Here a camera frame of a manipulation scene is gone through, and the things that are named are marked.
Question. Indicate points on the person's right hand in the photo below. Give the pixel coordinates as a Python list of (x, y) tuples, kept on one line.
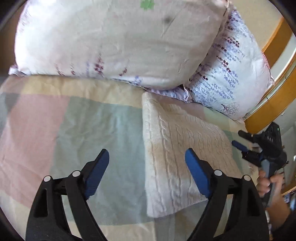
[(265, 185)]

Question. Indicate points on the beige cable-knit sweater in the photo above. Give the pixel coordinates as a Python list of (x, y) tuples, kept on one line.
[(170, 127)]

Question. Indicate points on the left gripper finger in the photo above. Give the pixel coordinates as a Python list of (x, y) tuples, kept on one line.
[(248, 155), (253, 138)]

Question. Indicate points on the wooden headboard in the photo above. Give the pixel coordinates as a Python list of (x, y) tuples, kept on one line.
[(278, 44)]

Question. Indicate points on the purple floral pillow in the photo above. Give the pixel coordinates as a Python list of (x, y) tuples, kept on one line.
[(233, 77)]

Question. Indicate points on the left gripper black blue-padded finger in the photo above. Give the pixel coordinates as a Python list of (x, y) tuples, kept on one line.
[(246, 220), (47, 219)]

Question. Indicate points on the pink floral pillow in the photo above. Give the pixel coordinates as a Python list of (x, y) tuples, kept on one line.
[(154, 44)]

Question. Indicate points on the patchwork floral bed sheet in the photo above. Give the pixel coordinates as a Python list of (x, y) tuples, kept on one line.
[(53, 125)]

